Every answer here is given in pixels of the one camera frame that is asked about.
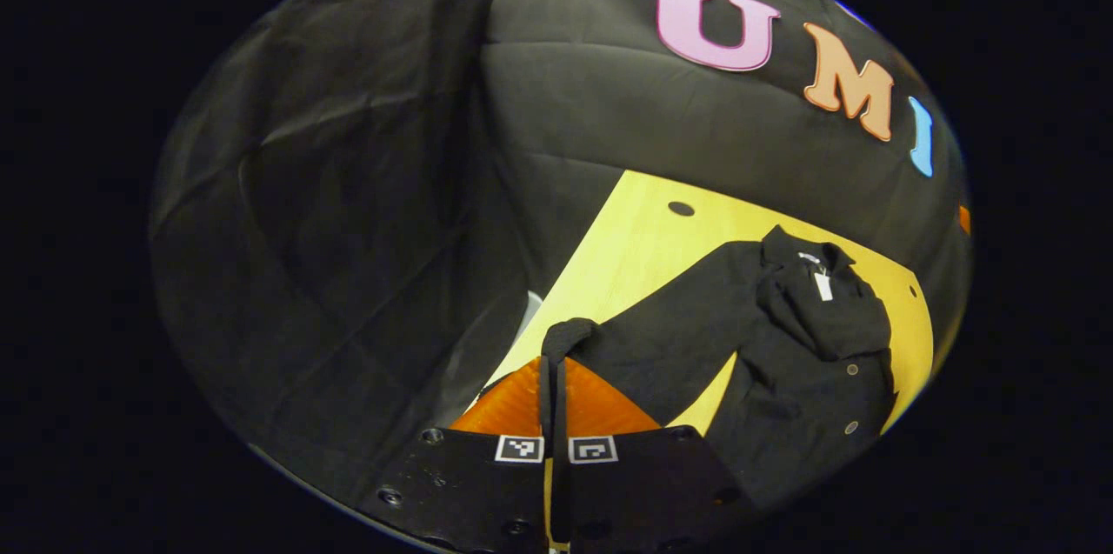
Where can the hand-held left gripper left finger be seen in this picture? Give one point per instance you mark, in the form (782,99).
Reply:
(469,493)

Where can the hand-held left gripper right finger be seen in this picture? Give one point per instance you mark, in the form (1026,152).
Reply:
(643,493)

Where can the black button-up shirt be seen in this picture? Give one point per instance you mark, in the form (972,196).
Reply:
(809,397)

